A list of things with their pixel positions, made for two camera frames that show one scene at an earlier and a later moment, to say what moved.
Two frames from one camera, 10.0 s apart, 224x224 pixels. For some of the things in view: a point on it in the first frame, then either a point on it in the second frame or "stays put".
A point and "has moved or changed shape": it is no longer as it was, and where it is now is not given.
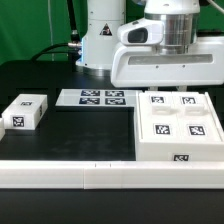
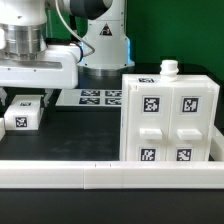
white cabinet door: x=196 y=118 has moved or changed shape
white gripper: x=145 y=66 to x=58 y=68
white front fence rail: x=111 y=174 stays put
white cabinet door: x=158 y=114 has moved or changed shape
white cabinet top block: x=25 y=112 stays put
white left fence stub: x=2 y=127 stays put
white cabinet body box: x=179 y=150 has moved or changed shape
